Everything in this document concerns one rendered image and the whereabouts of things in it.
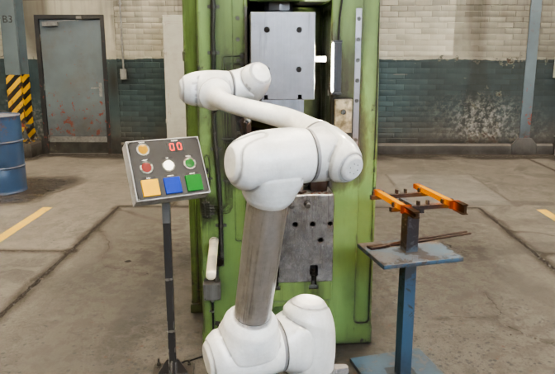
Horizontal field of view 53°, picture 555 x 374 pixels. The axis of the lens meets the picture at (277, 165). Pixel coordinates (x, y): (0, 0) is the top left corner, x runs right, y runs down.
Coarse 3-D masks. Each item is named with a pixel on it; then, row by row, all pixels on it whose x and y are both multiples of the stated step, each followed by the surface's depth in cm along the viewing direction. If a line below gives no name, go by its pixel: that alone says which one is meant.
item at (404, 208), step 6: (378, 192) 259; (384, 192) 258; (384, 198) 253; (390, 198) 248; (396, 204) 241; (402, 204) 239; (402, 210) 234; (408, 210) 230; (414, 210) 228; (414, 216) 227
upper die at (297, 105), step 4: (264, 96) 281; (260, 100) 271; (264, 100) 260; (268, 100) 260; (272, 100) 260; (276, 100) 260; (280, 100) 260; (284, 100) 261; (288, 100) 261; (292, 100) 261; (296, 100) 261; (300, 100) 261; (276, 104) 261; (280, 104) 261; (284, 104) 261; (288, 104) 261; (292, 104) 261; (296, 104) 262; (300, 104) 262; (292, 108) 262; (296, 108) 262; (300, 108) 262
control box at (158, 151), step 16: (128, 144) 242; (144, 144) 245; (160, 144) 248; (176, 144) 252; (192, 144) 255; (128, 160) 240; (144, 160) 243; (160, 160) 246; (176, 160) 249; (128, 176) 243; (144, 176) 240; (160, 176) 243; (176, 176) 247; (160, 192) 241; (192, 192) 247; (208, 192) 251
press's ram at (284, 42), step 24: (264, 24) 253; (288, 24) 254; (312, 24) 255; (264, 48) 255; (288, 48) 256; (312, 48) 257; (288, 72) 258; (312, 72) 259; (288, 96) 260; (312, 96) 261
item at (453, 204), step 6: (414, 186) 275; (420, 186) 271; (426, 192) 263; (432, 192) 258; (438, 192) 258; (438, 198) 253; (444, 198) 248; (450, 198) 248; (450, 204) 241; (456, 204) 240; (462, 204) 235; (456, 210) 240; (462, 210) 235
